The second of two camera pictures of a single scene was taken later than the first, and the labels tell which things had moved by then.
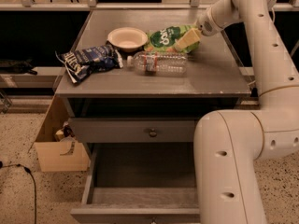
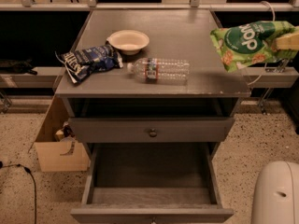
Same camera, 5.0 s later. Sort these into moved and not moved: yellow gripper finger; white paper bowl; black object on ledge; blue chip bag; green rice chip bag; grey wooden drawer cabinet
Moved: green rice chip bag; yellow gripper finger
Not moved: white paper bowl; black object on ledge; blue chip bag; grey wooden drawer cabinet
